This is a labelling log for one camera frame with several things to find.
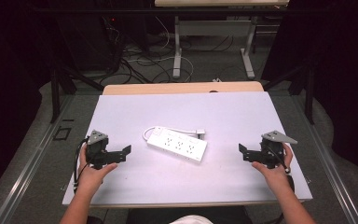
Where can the desk with white metal legs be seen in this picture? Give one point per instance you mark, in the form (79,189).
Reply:
(213,28)

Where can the white table board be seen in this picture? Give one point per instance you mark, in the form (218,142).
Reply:
(217,174)

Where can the white power strip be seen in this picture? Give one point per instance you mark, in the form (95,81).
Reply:
(177,144)

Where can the person's right hand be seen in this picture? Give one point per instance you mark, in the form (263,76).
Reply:
(276,179)

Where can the person's left hand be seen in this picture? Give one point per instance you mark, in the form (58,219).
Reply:
(90,179)

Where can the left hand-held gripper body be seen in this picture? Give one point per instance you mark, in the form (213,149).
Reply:
(97,149)

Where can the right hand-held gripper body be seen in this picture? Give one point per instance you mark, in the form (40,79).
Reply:
(272,152)

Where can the wooden table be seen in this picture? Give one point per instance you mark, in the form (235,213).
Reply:
(155,88)

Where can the person's dark pants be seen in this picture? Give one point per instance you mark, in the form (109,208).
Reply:
(155,216)

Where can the metal floor rail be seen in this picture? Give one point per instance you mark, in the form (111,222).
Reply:
(329,168)
(28,168)

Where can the black floor socket frame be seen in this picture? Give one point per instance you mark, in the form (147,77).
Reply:
(62,133)

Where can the dark computer tower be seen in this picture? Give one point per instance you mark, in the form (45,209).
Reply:
(90,40)

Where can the person's white shirt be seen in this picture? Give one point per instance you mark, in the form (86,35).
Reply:
(192,220)

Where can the black metal stand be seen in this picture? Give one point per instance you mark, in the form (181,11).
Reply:
(56,93)
(308,90)

